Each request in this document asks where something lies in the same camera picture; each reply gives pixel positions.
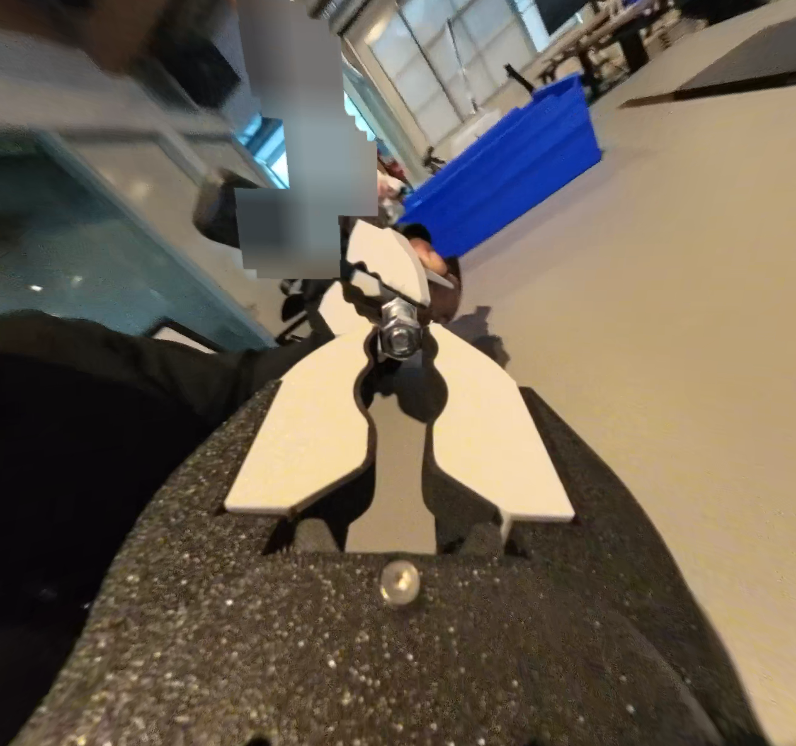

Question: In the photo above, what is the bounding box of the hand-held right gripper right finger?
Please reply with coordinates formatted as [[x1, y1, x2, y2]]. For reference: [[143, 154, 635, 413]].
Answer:
[[423, 325, 575, 543]]

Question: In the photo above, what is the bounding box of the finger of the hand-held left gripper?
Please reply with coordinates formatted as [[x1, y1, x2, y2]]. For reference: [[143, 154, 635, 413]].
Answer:
[[316, 281, 375, 338], [344, 219, 456, 308]]

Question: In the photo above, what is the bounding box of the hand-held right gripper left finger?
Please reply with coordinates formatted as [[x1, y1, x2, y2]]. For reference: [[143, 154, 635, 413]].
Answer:
[[223, 325, 378, 518]]

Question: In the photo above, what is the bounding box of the silver hex nut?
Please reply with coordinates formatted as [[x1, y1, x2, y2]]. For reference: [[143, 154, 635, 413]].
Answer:
[[376, 323, 425, 361]]

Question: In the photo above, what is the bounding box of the black office chair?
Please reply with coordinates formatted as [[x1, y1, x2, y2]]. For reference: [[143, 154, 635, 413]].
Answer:
[[277, 276, 332, 344], [504, 63, 542, 97]]

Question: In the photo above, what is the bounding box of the black framed marker board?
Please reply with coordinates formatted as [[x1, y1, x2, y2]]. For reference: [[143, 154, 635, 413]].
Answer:
[[149, 320, 220, 354]]

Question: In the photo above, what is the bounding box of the black table mat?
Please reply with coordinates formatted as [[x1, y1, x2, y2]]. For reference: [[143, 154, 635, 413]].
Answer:
[[677, 18, 796, 101]]

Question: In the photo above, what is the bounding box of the black wall screen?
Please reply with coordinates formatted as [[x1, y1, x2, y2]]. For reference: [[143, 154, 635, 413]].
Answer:
[[155, 37, 241, 114]]

